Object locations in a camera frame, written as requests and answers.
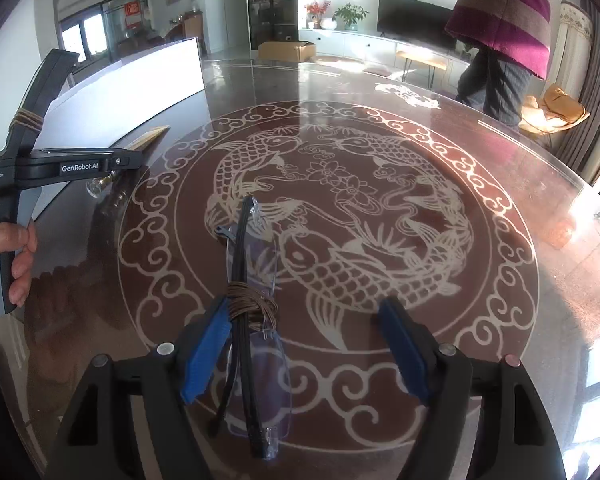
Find tan rubber band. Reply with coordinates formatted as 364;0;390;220
9;109;47;133

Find brown rubber band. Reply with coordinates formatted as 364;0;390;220
226;281;280;332

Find white low cabinet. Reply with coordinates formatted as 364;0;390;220
297;27;473;78

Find small glass bottle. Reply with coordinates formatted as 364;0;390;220
84;171;118;198

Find white foam board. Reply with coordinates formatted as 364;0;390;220
30;36;205;223

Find red flower arrangement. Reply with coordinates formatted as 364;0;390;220
304;0;331;30

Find wooden strip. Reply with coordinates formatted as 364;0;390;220
124;125;172;152

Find brown cardboard box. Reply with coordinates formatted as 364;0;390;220
257;40;317;62

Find dark glass display cabinet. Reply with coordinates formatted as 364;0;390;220
245;0;300;53

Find white cloth-covered standing appliance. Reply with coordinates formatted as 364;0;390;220
550;0;593;96

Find grey curtain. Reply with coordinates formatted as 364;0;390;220
555;7;600;176

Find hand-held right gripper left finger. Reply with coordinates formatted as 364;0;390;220
45;296;231;480

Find tan lounge chair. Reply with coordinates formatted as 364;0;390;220
517;84;592;136

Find green potted plant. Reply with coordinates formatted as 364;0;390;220
331;2;368;32

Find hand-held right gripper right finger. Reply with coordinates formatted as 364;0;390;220
377;295;566;480

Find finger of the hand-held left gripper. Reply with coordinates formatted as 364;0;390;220
2;50;81;153
102;150;144;177

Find wooden bench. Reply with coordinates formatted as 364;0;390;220
395;51;448;83

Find wooden side cabinet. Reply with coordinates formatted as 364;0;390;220
166;10;203;43

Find person's left hand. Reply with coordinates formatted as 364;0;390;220
0;222;37;322

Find rimless eyeglasses black temples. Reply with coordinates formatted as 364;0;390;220
207;196;296;461

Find black television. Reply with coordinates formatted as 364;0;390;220
377;0;461;53

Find patterned glass desktop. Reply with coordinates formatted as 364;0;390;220
22;57;600;480

